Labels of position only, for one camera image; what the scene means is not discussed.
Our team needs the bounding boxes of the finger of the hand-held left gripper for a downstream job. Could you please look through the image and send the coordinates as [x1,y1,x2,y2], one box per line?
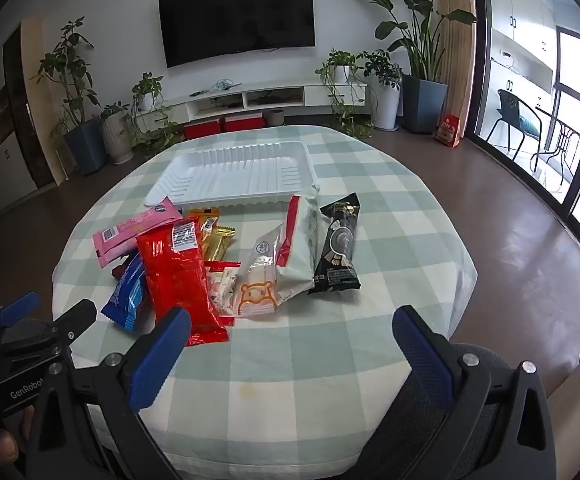
[0,299,98,361]
[0,291,40,333]

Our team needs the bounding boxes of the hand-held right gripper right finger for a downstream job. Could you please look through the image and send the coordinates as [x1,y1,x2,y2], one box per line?
[392,305,558,480]

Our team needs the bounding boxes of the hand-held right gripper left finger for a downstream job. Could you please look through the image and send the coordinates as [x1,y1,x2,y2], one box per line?
[22,306,193,480]

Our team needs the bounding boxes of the dark blue snack packet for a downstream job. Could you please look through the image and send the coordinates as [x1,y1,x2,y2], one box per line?
[100,255,148,332]

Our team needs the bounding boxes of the red foil snack packet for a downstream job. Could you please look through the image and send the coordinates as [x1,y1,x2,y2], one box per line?
[111,255,133,281]

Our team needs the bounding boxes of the large red snack packet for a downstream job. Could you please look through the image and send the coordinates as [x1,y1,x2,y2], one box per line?
[136,217,231,347]

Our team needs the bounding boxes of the strawberry print snack packet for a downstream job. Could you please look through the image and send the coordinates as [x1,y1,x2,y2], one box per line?
[205,260,243,318]

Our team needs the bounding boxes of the pink snack packet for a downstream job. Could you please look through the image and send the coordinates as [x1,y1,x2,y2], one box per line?
[93,197,185,268]

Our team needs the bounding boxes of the clear plastic bread packet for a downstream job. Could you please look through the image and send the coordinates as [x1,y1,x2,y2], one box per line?
[230,225,283,318]

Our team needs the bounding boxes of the black snack packet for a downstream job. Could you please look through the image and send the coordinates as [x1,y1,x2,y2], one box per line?
[308,192,361,295]

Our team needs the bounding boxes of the orange snack packet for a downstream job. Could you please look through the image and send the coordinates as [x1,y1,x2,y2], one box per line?
[190,208,219,251]

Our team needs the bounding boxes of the white and red snack packet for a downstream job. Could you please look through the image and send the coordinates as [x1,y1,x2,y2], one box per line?
[276,187,321,306]

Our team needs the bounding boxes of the white plastic tray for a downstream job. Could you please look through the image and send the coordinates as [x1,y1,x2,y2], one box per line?
[144,141,321,208]

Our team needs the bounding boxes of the blue-grey square planter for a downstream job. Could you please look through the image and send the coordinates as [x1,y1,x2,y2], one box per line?
[64,120,108,176]

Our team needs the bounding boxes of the white ribbed planter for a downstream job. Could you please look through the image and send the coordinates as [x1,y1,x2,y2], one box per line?
[100,112,135,165]

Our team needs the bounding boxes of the red bag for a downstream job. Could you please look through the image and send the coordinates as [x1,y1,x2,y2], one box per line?
[435,113,463,149]

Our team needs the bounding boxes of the trailing pothos plant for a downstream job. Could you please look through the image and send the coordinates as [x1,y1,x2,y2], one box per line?
[128,72,185,153]
[316,49,373,140]

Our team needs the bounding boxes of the tall leafy tree plant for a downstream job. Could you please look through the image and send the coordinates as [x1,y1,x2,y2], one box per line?
[32,17,95,126]

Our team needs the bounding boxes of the dark grey square planter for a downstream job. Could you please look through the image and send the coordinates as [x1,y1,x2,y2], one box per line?
[402,75,448,134]

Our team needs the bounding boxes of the tall white round planter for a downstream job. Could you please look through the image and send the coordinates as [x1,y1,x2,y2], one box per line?
[370,82,401,131]

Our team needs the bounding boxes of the glass balcony table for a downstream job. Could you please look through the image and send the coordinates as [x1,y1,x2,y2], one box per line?
[530,107,580,173]

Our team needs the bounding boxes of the white television cabinet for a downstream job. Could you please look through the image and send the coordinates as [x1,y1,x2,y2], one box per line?
[157,80,371,123]

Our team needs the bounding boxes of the bushy schefflera plant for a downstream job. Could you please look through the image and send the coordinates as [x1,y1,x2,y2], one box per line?
[357,50,403,92]

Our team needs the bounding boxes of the black framed glass sliding door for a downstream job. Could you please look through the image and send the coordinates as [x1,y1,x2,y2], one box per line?
[470,0,580,233]

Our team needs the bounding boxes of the large bird of paradise plant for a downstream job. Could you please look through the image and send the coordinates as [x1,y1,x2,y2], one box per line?
[347,0,478,82]

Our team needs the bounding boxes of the white balcony cabinets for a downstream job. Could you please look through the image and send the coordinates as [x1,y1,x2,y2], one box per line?
[490,0,558,93]

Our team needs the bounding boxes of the tall wooden wall cabinet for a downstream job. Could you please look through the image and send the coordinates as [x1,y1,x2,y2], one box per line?
[0,19,68,221]

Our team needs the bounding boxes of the black wall television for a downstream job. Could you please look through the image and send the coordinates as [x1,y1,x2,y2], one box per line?
[158,0,317,69]

